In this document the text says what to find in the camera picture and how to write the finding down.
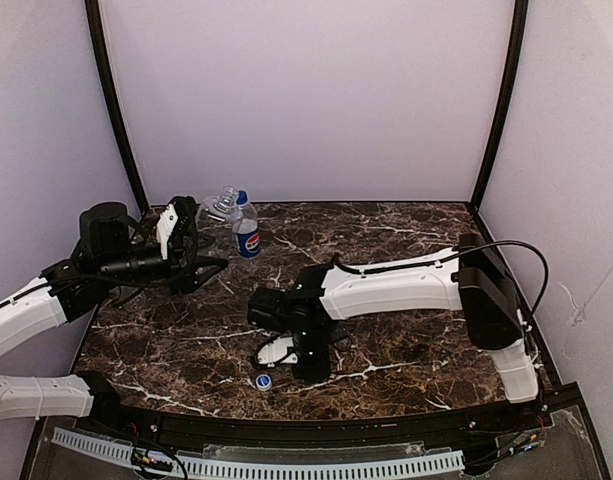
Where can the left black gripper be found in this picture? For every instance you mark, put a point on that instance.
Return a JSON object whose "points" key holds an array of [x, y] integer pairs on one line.
{"points": [[187, 250]]}

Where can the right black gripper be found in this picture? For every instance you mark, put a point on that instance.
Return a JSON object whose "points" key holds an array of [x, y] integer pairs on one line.
{"points": [[311, 361]]}

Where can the clear unlabeled plastic bottle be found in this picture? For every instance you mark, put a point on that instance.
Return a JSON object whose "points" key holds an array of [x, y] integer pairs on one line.
{"points": [[220, 211]]}

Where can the blue white Pocari cap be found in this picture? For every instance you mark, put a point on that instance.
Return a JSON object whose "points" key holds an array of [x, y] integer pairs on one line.
{"points": [[263, 382]]}

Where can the Pocari Sweat bottle blue label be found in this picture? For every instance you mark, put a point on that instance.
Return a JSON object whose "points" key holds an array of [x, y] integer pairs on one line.
{"points": [[134, 300]]}

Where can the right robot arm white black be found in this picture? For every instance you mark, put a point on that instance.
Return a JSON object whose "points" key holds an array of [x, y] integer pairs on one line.
{"points": [[470, 277]]}

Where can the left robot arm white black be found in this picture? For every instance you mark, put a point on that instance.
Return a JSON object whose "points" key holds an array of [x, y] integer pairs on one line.
{"points": [[113, 251]]}

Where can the Pepsi bottle blue cap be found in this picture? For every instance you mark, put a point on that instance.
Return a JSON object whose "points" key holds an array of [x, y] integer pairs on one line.
{"points": [[246, 227]]}

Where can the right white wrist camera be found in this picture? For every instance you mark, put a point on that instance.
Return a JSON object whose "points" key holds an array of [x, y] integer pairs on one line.
{"points": [[274, 352]]}

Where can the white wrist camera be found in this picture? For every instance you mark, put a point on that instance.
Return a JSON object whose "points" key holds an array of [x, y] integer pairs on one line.
{"points": [[164, 229], [274, 352]]}

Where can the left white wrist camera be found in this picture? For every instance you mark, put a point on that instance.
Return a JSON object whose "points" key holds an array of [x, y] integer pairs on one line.
{"points": [[164, 229]]}

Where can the white slotted cable duct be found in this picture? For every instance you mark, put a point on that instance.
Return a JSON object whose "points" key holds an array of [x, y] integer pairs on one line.
{"points": [[401, 461]]}

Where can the black front table rail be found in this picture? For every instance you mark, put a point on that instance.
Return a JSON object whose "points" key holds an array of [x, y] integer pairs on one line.
{"points": [[466, 427]]}

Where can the left black frame post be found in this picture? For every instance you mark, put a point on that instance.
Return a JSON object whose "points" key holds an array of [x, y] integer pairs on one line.
{"points": [[111, 99]]}

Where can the black frame post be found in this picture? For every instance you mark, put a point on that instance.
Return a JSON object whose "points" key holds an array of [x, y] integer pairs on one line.
{"points": [[111, 99], [509, 74]]}

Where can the right black frame post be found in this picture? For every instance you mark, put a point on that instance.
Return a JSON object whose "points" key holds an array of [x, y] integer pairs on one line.
{"points": [[509, 74]]}

